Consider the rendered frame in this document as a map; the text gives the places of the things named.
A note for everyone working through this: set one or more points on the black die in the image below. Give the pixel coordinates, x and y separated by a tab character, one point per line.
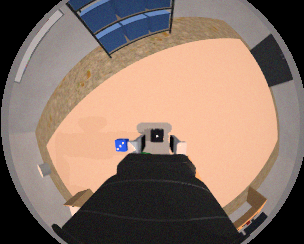
157	135

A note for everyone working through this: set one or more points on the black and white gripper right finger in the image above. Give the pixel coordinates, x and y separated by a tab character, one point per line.
177	146

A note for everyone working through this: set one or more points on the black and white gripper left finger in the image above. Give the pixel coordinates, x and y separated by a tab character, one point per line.
137	145

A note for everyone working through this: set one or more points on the blue die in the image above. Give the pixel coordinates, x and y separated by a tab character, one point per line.
121	144

